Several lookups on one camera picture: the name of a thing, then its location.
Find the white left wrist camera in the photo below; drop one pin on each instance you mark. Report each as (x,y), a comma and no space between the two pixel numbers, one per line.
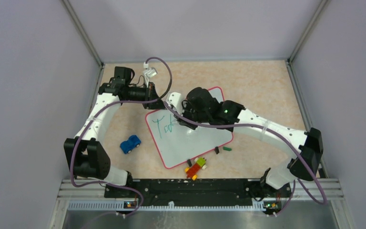
(148,72)

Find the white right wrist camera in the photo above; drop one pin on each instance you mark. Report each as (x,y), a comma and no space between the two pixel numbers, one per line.
(174,100)

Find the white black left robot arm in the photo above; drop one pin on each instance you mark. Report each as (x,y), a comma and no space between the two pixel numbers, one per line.
(85,153)

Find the red yellow toy brick car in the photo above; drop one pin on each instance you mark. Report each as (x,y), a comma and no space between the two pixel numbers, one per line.
(191,172)

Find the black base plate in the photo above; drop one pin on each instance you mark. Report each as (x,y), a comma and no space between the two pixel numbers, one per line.
(198,193)

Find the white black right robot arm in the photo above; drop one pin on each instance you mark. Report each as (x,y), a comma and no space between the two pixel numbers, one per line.
(304,148)

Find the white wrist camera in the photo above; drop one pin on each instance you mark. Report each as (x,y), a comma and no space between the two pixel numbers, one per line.
(174,100)
(148,72)

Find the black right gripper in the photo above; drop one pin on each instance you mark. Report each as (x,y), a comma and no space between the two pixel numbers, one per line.
(192,126)

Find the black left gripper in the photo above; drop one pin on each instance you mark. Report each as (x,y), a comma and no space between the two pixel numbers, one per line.
(150,93)

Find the pink-framed whiteboard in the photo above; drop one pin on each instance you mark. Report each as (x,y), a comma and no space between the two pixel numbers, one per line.
(176,143)

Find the green marker cap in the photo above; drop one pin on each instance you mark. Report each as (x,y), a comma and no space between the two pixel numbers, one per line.
(227,148)

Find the aluminium frame rail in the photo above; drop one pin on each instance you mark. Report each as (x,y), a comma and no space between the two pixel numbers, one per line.
(82,195)

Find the blue toy car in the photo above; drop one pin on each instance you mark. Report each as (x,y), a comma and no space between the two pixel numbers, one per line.
(130,144)

